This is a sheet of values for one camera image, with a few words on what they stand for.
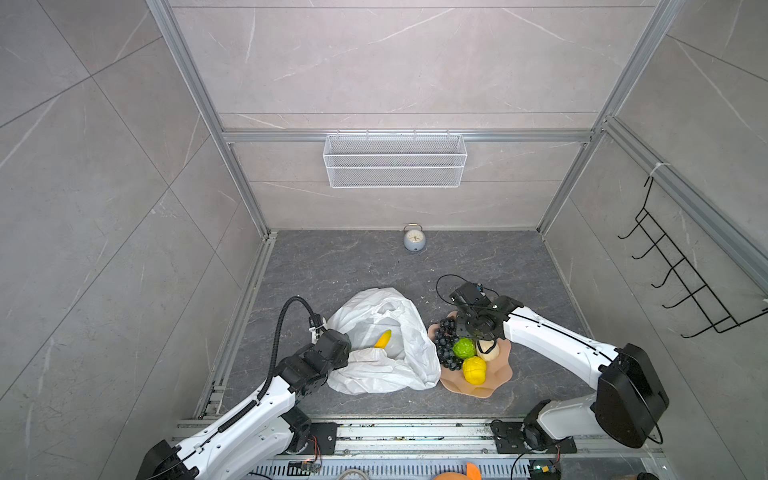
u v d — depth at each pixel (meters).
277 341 0.57
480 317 0.61
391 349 0.88
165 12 0.67
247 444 0.54
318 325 0.71
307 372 0.59
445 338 0.83
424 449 0.73
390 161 1.01
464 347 0.82
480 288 0.78
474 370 0.79
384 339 0.89
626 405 0.40
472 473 0.66
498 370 0.82
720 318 0.59
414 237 1.14
